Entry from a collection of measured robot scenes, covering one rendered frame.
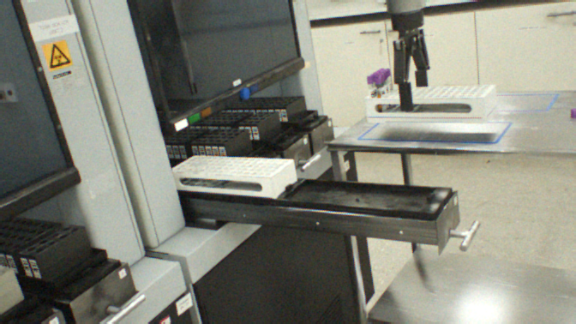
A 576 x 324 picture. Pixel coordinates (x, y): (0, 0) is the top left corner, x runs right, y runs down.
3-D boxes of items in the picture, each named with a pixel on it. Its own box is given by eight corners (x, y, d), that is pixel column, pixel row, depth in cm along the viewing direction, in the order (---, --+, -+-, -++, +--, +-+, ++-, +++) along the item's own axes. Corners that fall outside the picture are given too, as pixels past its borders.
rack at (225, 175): (173, 195, 139) (167, 171, 137) (199, 178, 147) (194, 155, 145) (276, 204, 123) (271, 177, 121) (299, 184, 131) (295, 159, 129)
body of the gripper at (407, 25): (415, 13, 131) (418, 54, 134) (428, 6, 137) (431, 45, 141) (384, 16, 135) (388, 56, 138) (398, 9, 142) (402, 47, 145)
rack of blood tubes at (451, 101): (365, 123, 148) (363, 99, 146) (381, 110, 155) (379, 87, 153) (485, 123, 131) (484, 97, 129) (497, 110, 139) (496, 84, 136)
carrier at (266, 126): (277, 130, 168) (273, 111, 166) (282, 130, 167) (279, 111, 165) (255, 144, 159) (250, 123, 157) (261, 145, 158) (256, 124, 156)
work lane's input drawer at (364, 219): (164, 222, 142) (154, 189, 139) (199, 198, 153) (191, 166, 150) (464, 260, 103) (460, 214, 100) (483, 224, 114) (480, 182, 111)
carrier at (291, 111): (303, 114, 180) (299, 95, 178) (308, 114, 179) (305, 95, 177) (283, 126, 171) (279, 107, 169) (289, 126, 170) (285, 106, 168)
